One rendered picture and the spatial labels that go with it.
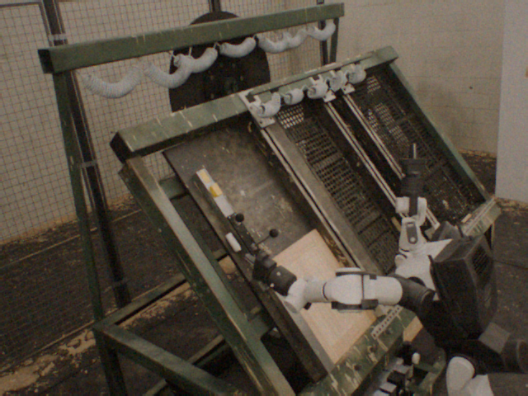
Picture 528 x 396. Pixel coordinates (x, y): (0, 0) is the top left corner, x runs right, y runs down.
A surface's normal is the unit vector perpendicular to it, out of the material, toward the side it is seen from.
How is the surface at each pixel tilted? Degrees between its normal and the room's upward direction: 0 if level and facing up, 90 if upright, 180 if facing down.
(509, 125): 90
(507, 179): 90
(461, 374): 90
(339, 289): 56
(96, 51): 90
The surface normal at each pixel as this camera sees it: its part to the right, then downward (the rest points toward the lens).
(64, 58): 0.77, 0.14
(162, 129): 0.54, -0.43
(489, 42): -0.70, 0.33
